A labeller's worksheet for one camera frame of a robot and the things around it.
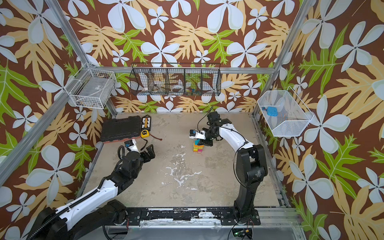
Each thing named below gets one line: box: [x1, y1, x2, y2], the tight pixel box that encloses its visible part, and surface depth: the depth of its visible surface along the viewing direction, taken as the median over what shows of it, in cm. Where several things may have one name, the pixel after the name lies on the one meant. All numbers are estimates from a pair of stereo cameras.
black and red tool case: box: [100, 115, 141, 143], surface depth 107 cm
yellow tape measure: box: [140, 129, 150, 138], surface depth 107 cm
